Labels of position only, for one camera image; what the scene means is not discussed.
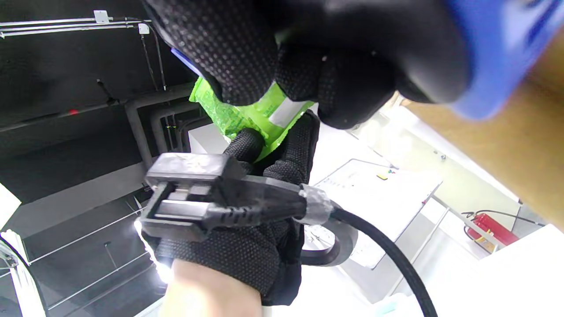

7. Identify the person's left hand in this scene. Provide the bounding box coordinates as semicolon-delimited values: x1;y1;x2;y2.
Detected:
143;110;320;307

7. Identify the person's right hand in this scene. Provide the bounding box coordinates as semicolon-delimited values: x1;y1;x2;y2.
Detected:
141;0;397;130

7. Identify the green white label chips bag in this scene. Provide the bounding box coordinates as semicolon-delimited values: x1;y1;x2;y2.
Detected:
189;77;315;161

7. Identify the person's left forearm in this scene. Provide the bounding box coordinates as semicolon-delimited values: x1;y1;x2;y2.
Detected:
159;259;263;317

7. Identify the red fire extinguisher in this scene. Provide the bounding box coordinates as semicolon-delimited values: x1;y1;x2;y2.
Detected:
463;209;547;254

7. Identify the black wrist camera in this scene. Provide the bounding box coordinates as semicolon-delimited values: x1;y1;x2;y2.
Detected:
140;152;308;243

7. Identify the thick black glove cable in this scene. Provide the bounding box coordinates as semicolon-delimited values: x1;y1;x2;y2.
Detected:
302;219;359;267

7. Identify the thin black camera cable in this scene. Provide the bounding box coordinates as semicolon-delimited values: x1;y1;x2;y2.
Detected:
300;184;439;317

